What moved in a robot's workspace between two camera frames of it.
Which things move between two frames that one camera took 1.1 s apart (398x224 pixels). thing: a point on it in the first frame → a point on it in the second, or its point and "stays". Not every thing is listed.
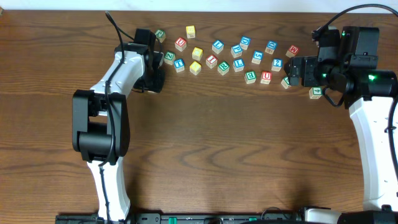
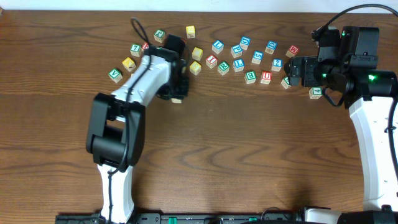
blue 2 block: (277, 64) stays
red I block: (211, 61) stays
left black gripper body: (154, 80) → (178, 88)
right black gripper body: (309, 63) stays
